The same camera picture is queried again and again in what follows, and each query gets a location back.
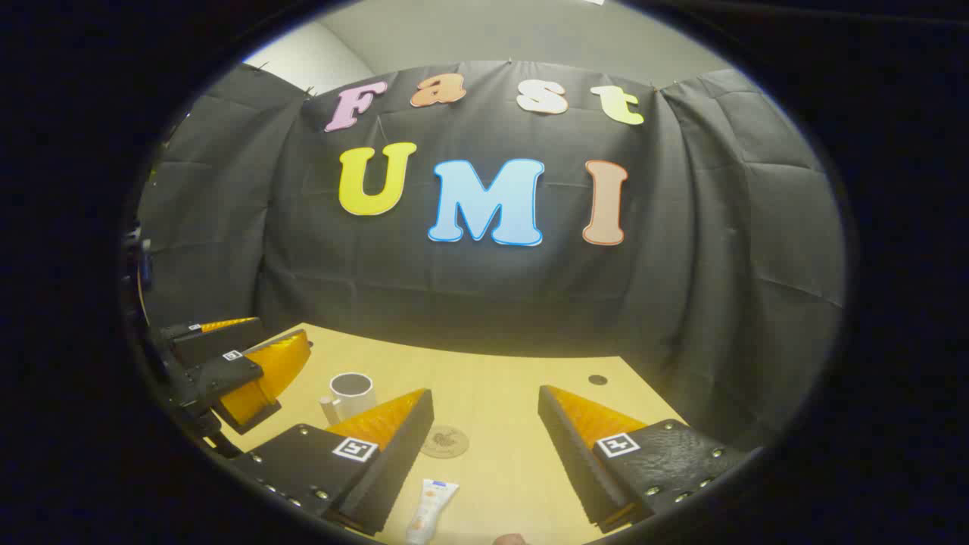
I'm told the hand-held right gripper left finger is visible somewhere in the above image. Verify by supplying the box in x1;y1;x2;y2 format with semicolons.
227;388;435;537

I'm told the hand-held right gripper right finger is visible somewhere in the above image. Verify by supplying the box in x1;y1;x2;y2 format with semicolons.
537;385;762;534

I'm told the round brown coaster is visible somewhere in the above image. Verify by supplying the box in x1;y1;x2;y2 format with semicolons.
419;425;469;459

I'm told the white cup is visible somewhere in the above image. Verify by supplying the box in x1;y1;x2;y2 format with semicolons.
319;372;377;426

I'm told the white toothpaste tube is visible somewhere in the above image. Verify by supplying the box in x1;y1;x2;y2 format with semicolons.
405;478;460;545

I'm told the wooden desktop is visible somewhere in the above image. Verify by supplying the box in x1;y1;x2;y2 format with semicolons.
204;323;690;545

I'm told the black backdrop cloth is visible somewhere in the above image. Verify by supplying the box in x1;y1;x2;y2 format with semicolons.
136;61;847;455

